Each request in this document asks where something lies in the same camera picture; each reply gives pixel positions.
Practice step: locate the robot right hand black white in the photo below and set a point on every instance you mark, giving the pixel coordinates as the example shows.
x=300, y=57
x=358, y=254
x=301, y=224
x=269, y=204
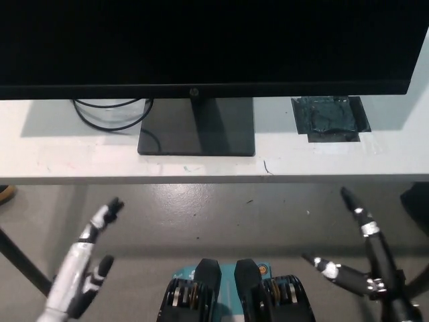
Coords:
x=380, y=255

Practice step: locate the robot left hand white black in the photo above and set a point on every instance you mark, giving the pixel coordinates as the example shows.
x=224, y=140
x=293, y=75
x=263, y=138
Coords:
x=72, y=268

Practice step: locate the black HP monitor screen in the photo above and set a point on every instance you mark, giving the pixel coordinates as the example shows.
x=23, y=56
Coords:
x=207, y=43

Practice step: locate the robot right black body block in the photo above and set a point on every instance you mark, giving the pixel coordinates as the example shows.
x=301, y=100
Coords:
x=248, y=278

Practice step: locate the robot black body block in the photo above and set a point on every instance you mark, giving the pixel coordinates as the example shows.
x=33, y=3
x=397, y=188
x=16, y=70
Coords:
x=207, y=275
x=248, y=278

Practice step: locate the robot left black body block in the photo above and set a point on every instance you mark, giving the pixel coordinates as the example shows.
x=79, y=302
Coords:
x=207, y=275

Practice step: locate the black monitor stand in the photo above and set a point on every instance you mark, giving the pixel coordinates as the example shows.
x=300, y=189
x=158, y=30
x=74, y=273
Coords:
x=201, y=134

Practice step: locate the black table leg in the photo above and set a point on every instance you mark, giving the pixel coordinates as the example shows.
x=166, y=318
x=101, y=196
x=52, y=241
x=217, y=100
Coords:
x=419, y=278
x=23, y=261

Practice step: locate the black bulky object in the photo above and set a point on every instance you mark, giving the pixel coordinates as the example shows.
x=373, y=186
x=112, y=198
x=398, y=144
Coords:
x=417, y=204

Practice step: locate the brown round object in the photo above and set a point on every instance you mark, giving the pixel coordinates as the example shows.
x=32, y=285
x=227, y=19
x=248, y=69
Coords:
x=6, y=194

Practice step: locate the black tape patch on table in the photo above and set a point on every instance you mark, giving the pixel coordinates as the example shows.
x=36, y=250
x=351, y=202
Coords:
x=330, y=117

